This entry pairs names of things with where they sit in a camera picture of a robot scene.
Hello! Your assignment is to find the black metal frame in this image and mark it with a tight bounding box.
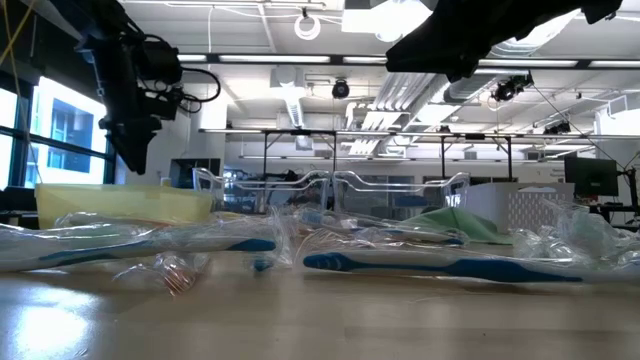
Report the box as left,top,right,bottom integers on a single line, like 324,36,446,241
438,132,515,182
261,128,340,211

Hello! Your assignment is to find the blue toothbrush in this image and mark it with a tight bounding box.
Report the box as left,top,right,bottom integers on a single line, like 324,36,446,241
0,219,296,275
301,249,640,287

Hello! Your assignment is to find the large glass window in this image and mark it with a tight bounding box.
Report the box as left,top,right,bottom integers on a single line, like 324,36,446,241
0,74,117,190

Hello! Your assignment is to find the yellow cable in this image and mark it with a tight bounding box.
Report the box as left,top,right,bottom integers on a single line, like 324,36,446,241
0,0,37,69

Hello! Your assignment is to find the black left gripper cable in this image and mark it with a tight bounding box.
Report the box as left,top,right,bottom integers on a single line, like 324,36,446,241
177,66,223,115

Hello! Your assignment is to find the white perforated basket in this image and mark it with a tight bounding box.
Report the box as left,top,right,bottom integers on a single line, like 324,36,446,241
462,181,576,236

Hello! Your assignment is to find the black ceiling camera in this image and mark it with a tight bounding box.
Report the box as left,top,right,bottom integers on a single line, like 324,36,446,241
542,119,574,136
489,71,535,104
330,78,352,101

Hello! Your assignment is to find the wrapped orange toothbrush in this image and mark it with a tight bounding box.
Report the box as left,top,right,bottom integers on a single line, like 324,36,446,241
112,249,212,297

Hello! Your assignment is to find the white cable coil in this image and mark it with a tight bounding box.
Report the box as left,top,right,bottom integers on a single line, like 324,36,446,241
293,13,323,42

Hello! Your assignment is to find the long ceiling light strip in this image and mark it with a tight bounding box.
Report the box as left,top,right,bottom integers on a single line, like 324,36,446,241
174,52,640,70
198,127,640,141

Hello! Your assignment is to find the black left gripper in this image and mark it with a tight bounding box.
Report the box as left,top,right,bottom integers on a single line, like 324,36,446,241
97,41,185,176

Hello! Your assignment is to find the silver air duct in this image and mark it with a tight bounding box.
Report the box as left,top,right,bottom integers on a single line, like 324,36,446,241
442,9,584,106

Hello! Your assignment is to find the yellow plastic bin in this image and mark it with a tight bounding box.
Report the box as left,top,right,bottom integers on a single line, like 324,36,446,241
34,182,217,230

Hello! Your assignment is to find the black computer monitor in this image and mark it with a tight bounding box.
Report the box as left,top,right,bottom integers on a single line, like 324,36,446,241
563,156,620,198
168,157,223,190

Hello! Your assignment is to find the green cloth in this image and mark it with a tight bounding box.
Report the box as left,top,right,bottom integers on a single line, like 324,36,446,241
401,206,512,246

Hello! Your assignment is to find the white ceiling duct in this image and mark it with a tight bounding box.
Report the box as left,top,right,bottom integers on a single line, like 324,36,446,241
269,64,309,129

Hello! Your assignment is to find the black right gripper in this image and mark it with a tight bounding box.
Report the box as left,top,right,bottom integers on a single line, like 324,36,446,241
384,0,625,85

